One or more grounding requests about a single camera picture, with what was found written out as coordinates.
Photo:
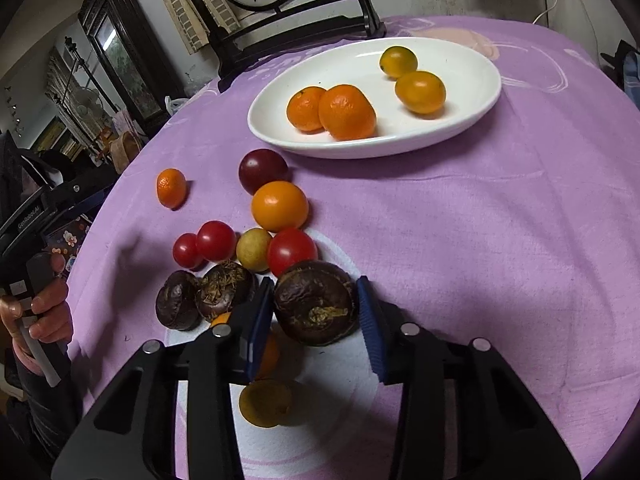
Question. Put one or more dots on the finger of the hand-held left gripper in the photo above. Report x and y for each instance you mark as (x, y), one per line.
(75, 189)

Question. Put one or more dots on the small orange kumquat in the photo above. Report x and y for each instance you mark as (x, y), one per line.
(171, 188)

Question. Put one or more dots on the white oval plate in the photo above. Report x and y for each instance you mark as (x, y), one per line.
(450, 110)

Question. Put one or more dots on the floral printed cloth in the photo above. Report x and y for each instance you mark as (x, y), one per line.
(65, 245)

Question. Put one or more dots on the small yellow-green fruit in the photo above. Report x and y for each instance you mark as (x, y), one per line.
(252, 250)
(265, 402)

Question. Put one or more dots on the beige patterned curtain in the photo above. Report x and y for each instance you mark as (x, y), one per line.
(180, 5)

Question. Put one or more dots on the small orange mandarin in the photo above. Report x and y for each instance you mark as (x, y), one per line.
(302, 110)

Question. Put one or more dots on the blue cloth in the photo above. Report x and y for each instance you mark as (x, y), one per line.
(627, 67)

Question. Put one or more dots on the wicker basket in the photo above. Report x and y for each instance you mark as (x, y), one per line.
(125, 147)

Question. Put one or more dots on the yellow orange citrus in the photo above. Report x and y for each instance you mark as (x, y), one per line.
(420, 92)

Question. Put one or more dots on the large orange mandarin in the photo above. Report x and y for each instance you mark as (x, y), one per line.
(347, 112)

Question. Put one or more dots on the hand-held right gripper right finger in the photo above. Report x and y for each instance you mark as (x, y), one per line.
(372, 330)

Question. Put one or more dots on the white plastic bag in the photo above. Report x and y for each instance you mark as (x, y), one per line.
(176, 106)

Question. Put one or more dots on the smooth round orange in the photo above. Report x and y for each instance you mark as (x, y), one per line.
(279, 206)
(270, 357)

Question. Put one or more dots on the purple printed tablecloth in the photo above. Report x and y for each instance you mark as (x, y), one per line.
(500, 240)

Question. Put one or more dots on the person's left hand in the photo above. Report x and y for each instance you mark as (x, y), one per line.
(47, 320)

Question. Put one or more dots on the greenish yellow citrus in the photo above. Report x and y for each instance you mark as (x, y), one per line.
(397, 61)

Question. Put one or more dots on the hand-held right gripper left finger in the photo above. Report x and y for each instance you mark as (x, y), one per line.
(260, 330)

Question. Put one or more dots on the dark wooden cabinet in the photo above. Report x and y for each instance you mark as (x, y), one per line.
(125, 60)

